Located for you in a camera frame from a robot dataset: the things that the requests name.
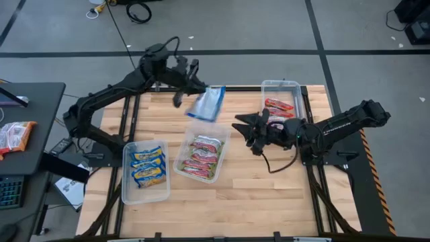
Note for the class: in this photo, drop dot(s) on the lime chili shrimp ramen pack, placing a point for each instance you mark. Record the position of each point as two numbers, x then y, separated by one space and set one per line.
196 172
205 156
206 144
198 164

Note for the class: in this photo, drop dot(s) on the black computer mouse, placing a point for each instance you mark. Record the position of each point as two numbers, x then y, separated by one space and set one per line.
6 232

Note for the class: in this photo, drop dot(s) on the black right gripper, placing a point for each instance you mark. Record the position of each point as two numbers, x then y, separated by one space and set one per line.
272 134

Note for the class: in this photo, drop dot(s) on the clear plastic bin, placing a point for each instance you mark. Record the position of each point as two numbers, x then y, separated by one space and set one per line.
210 129
144 195

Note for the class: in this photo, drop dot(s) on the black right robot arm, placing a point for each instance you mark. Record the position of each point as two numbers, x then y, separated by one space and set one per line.
342 124

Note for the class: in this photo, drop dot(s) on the white printed box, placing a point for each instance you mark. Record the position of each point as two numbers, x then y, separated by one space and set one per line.
69 188

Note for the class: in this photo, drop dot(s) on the black equipment box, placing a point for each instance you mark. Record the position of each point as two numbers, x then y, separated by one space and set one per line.
420 32
411 10

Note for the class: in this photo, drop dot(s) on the black aluminium table frame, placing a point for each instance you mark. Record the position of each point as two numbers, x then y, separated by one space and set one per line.
242 88

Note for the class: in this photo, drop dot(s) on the black power adapter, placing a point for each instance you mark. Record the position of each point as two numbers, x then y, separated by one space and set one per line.
60 146

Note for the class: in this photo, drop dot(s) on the black platform hazard stripe edge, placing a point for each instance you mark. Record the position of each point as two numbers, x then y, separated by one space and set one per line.
366 195

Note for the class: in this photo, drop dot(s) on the right clear plastic container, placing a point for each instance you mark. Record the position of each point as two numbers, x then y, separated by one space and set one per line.
282 89

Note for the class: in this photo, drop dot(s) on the black keyboard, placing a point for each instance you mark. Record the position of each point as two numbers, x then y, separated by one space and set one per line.
10 191

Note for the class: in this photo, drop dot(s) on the black desk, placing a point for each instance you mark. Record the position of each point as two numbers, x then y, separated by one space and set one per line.
40 101

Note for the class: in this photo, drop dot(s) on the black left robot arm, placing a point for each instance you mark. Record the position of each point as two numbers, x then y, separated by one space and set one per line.
111 90

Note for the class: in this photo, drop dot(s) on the dark screen device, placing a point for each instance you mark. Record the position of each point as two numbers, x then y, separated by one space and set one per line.
13 97

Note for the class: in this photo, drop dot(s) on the orange ramen pack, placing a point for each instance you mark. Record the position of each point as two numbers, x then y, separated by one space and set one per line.
15 136

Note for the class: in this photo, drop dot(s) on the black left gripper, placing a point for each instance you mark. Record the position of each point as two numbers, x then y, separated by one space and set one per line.
179 79

